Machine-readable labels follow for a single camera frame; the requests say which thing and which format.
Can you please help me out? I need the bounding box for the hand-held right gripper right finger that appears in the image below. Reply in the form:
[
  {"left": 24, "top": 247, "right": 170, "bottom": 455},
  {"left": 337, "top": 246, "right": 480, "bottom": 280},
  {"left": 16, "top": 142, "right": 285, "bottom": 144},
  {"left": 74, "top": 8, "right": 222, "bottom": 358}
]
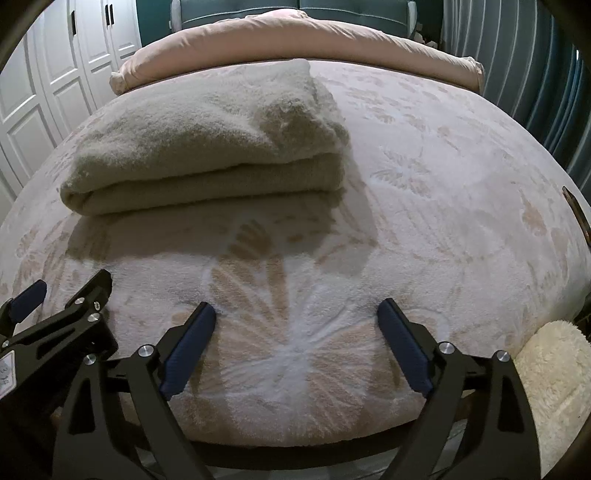
[{"left": 377, "top": 298, "right": 542, "bottom": 480}]

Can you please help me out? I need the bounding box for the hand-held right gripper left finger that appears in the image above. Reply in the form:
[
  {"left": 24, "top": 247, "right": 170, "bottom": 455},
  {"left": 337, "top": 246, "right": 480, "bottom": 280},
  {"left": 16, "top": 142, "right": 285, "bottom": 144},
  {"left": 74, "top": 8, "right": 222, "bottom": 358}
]
[{"left": 52, "top": 301, "right": 218, "bottom": 480}]

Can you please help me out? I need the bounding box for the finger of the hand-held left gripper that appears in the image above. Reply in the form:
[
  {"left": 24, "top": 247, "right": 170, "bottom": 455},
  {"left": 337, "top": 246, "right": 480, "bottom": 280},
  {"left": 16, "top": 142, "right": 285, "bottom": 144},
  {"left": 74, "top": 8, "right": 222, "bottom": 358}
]
[
  {"left": 65, "top": 269, "right": 114, "bottom": 320},
  {"left": 0, "top": 279, "right": 48, "bottom": 340}
]

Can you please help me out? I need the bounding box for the beige knitted sweater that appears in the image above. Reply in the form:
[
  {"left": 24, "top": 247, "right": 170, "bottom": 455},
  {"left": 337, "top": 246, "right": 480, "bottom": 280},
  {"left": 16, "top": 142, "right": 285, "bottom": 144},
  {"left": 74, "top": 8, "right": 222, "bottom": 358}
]
[{"left": 60, "top": 59, "right": 350, "bottom": 217}]

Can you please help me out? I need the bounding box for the leaf-patterned beige blanket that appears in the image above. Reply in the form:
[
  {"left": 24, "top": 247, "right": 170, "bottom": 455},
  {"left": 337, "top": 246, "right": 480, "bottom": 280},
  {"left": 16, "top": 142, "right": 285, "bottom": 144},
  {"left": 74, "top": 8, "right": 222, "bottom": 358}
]
[{"left": 0, "top": 58, "right": 591, "bottom": 450}]

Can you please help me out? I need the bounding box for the cream fluffy cloth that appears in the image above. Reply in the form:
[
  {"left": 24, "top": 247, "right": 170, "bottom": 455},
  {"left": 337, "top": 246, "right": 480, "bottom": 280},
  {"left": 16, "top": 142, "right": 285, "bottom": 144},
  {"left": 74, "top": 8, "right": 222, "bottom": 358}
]
[{"left": 512, "top": 320, "right": 591, "bottom": 480}]

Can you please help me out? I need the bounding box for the small dark object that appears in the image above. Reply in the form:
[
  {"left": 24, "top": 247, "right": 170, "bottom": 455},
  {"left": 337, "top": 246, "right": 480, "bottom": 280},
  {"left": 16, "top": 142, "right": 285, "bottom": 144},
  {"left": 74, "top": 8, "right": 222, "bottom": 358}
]
[{"left": 561, "top": 186, "right": 590, "bottom": 232}]

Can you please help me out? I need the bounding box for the white panelled wardrobe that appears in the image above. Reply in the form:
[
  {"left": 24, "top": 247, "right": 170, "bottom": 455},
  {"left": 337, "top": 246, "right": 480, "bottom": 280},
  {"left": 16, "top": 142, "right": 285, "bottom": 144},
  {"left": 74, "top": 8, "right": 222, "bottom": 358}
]
[{"left": 0, "top": 0, "right": 142, "bottom": 213}]

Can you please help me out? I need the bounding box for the blue-grey curtain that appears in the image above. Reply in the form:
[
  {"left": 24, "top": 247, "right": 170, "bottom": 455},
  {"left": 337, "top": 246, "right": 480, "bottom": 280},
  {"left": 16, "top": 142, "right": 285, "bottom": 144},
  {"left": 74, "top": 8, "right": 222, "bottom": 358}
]
[{"left": 438, "top": 0, "right": 591, "bottom": 259}]

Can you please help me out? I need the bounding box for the pink pillow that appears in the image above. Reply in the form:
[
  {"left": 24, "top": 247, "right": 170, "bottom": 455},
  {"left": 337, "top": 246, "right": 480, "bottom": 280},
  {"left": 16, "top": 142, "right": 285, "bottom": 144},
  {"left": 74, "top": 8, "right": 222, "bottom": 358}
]
[{"left": 109, "top": 10, "right": 485, "bottom": 96}]

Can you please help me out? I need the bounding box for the teal padded headboard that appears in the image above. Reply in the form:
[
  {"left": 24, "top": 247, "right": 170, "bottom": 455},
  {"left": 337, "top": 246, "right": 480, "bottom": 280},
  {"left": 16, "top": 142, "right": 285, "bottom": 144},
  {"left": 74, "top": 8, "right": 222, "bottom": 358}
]
[{"left": 137, "top": 0, "right": 445, "bottom": 45}]

